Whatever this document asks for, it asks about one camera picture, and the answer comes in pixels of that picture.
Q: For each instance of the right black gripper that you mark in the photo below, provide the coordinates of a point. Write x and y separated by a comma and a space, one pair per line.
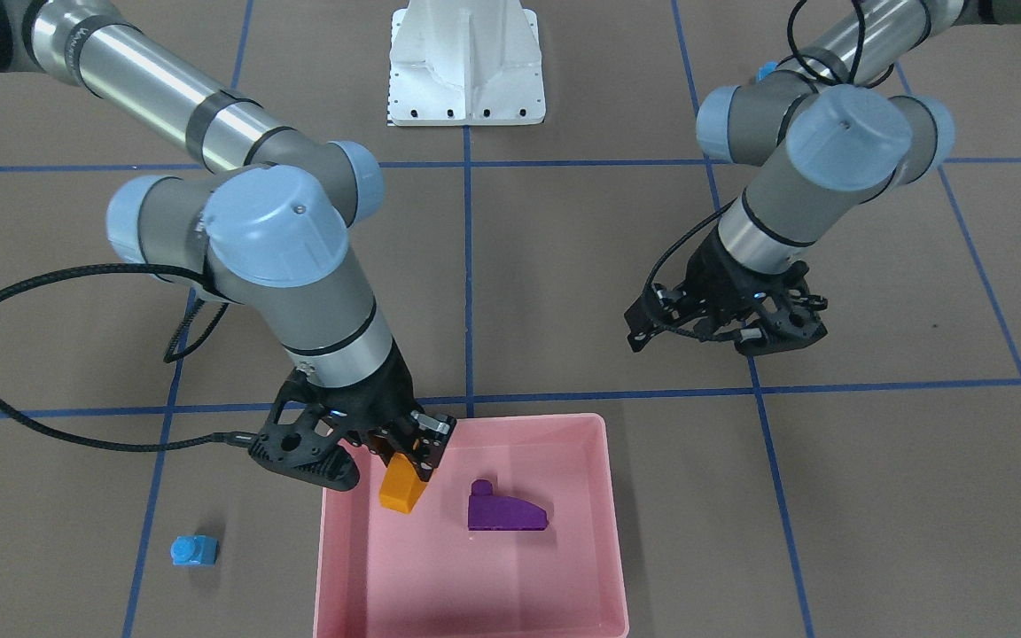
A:
384, 395

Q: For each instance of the small blue block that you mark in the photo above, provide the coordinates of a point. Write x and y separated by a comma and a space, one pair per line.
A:
194, 550

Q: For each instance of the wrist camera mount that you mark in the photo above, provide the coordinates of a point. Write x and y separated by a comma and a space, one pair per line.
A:
785, 306
288, 442

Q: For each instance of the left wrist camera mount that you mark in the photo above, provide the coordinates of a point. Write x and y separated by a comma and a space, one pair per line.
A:
785, 306

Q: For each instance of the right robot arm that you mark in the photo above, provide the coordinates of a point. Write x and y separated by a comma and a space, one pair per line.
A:
268, 228

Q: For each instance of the purple wedge block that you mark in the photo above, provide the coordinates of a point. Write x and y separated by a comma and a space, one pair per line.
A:
487, 511

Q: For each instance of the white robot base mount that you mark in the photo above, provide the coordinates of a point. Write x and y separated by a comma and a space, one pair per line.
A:
465, 63

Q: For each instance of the pink plastic box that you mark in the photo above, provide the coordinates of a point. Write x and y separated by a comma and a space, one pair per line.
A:
382, 573

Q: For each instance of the long blue block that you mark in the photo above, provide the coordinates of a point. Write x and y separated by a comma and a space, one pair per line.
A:
765, 70

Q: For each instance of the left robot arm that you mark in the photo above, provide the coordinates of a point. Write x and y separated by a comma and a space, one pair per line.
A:
824, 142

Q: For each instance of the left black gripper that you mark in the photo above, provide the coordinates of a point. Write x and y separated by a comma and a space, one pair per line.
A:
723, 275

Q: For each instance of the orange wedge block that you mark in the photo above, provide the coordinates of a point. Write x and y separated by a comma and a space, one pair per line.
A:
401, 487

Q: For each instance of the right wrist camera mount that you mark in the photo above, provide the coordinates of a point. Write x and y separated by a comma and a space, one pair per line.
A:
288, 442

